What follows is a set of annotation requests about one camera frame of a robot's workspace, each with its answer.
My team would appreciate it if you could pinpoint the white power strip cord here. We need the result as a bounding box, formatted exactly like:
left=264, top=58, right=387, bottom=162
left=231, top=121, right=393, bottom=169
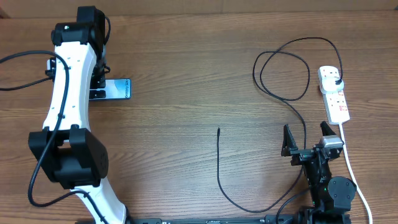
left=338, top=123, right=374, bottom=224

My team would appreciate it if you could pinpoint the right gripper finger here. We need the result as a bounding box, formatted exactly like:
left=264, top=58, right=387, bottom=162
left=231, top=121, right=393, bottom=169
left=282, top=124, right=298, bottom=150
left=320, top=121, right=336, bottom=136

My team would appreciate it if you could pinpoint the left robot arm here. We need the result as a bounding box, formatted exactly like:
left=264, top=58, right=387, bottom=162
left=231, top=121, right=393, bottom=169
left=28, top=6, right=132, bottom=223

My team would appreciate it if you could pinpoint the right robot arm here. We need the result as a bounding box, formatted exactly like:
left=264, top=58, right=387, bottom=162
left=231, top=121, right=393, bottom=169
left=275, top=121, right=357, bottom=223

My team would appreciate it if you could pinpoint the white charger adapter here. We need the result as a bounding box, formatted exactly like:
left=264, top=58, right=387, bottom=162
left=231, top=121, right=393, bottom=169
left=320, top=77, right=345, bottom=94

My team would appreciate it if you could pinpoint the blue smartphone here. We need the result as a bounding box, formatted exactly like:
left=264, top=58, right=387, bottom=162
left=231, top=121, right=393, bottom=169
left=104, top=78, right=132, bottom=100

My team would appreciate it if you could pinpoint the white power strip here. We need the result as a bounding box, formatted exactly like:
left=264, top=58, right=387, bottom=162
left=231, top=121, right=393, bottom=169
left=318, top=66, right=350, bottom=125

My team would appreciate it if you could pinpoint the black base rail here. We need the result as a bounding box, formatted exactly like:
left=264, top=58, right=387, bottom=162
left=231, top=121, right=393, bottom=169
left=74, top=213, right=352, bottom=224

